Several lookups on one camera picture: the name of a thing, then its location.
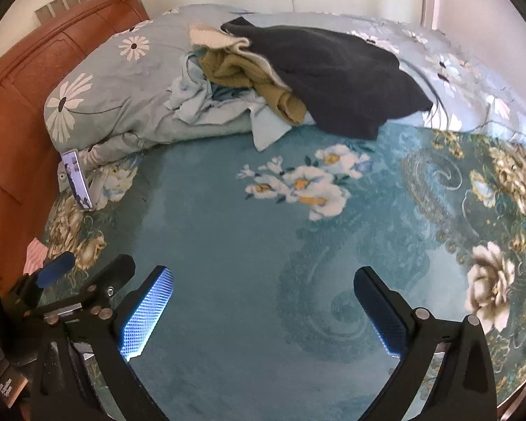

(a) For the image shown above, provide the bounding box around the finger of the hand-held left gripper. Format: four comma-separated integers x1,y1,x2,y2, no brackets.
9,252,76,312
72,254,136,316

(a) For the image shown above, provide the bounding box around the pink striped cloth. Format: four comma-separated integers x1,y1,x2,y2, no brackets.
23,238,49,275

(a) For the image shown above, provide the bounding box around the dark brown garment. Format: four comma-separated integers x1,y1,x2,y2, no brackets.
221,16,434,140

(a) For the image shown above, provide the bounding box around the white fluffy garment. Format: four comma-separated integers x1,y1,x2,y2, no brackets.
189,22,251,53

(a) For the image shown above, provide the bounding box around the olive green garment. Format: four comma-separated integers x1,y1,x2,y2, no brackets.
200,46,310,126

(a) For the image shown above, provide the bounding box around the brown headboard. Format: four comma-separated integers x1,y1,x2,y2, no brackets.
0,0,150,303

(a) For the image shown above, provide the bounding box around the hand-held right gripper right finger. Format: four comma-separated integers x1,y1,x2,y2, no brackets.
353,265,498,421

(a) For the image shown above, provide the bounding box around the teal floral blanket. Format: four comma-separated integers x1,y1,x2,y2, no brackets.
24,120,526,421

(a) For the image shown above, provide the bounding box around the light blue garment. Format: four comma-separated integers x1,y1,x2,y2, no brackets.
164,55,292,152

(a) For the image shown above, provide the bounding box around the light grey clothes pile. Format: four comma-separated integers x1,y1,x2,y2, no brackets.
44,4,526,159

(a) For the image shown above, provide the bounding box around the smartphone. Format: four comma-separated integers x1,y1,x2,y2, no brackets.
61,150,95,210

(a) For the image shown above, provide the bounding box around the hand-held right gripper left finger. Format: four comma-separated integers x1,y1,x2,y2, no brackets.
30,265,175,421

